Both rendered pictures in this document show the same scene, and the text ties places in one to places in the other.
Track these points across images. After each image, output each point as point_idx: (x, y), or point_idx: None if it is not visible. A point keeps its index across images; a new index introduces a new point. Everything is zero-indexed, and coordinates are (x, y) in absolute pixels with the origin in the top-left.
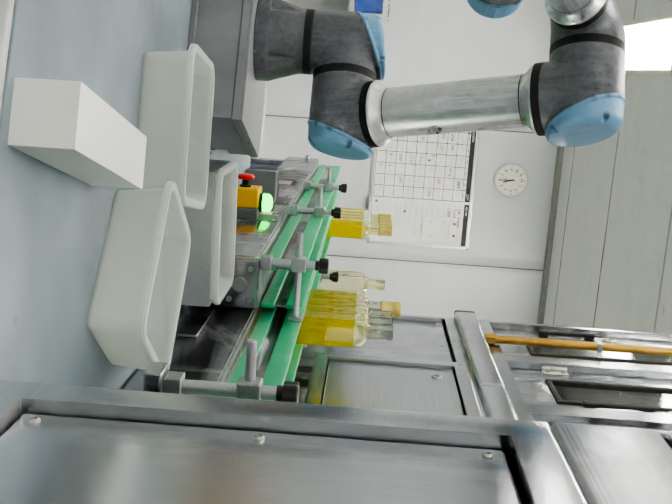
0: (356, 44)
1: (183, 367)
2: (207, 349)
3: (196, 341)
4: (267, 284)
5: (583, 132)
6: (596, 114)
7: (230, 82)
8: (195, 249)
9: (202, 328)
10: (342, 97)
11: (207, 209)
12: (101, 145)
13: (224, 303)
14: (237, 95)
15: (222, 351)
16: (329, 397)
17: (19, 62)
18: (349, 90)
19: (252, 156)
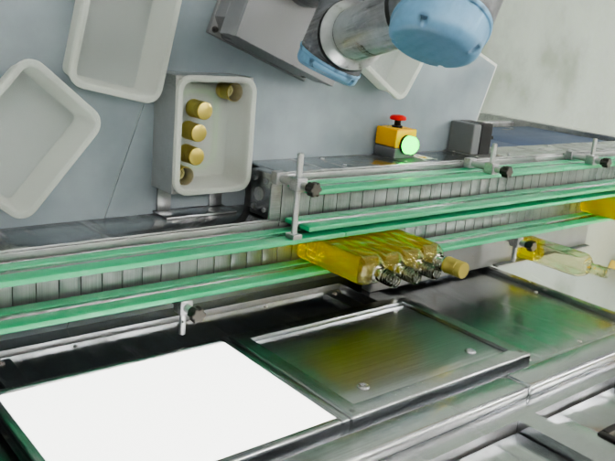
0: None
1: (98, 229)
2: (147, 226)
3: (158, 221)
4: (336, 210)
5: (423, 43)
6: (410, 16)
7: (240, 2)
8: (167, 142)
9: (189, 217)
10: (318, 16)
11: (172, 108)
12: None
13: (251, 209)
14: (240, 14)
15: (152, 230)
16: (329, 326)
17: None
18: (325, 9)
19: (328, 85)
